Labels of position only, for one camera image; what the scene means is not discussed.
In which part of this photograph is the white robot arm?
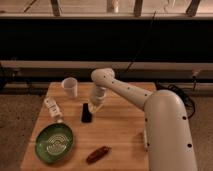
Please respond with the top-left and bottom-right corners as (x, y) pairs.
(89, 68), (198, 171)

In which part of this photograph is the white crumpled cloth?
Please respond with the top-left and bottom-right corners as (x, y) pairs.
(143, 130), (147, 150)

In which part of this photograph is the black hanging cable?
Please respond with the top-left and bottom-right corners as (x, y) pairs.
(118, 10), (158, 78)

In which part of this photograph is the black eraser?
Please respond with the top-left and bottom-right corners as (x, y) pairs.
(81, 103), (92, 123)

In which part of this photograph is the green colander bowl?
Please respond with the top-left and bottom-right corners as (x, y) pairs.
(35, 123), (74, 164)

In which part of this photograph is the brown sausage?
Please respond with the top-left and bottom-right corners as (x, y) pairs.
(86, 146), (111, 164)

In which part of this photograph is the black floor cable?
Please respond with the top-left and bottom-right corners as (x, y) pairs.
(155, 83), (196, 120)

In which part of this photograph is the white paper cup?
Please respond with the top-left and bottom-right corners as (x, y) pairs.
(61, 77), (78, 99)

